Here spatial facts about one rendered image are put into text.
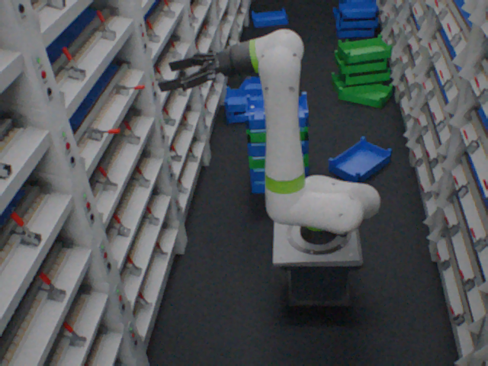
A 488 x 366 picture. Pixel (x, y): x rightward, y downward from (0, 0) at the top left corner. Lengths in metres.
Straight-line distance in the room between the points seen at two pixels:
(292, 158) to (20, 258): 0.72
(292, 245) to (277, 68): 0.91
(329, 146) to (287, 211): 1.62
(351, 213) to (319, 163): 1.50
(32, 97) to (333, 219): 0.83
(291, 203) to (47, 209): 0.65
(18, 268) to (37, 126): 0.33
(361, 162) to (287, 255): 1.11
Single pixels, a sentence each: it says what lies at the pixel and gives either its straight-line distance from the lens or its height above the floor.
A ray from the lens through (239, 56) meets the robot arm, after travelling 1.46.
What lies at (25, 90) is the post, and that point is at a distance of 1.25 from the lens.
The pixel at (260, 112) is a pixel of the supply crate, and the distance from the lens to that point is 2.65.
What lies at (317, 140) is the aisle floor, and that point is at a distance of 3.14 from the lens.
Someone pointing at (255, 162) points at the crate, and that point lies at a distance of 2.63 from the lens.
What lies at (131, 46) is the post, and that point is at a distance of 1.91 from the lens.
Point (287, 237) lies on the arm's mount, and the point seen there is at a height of 0.30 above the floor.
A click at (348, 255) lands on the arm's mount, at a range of 1.99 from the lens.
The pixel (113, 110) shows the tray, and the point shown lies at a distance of 1.70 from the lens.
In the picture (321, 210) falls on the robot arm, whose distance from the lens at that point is 1.48.
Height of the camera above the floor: 1.74
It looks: 38 degrees down
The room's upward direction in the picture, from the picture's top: 6 degrees counter-clockwise
